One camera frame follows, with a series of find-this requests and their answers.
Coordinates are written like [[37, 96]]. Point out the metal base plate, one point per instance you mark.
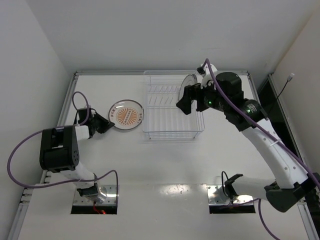
[[216, 197], [110, 195]]

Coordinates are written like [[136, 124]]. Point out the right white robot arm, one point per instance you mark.
[[291, 181]]

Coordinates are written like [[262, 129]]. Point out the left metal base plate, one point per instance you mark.
[[110, 195]]

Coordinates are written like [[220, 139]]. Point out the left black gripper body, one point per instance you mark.
[[94, 123]]

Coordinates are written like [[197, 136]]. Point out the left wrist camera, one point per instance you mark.
[[85, 116]]

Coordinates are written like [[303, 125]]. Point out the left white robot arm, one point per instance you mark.
[[59, 152]]

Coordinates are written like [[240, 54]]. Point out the orange sunburst plate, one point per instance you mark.
[[126, 114]]

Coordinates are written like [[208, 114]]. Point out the white wire dish rack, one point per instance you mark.
[[162, 120]]

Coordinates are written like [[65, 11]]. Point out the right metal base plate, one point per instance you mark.
[[216, 197]]

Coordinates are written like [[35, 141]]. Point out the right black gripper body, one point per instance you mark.
[[194, 96]]

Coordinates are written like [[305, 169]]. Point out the grey clover pattern plate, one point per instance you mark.
[[189, 80]]

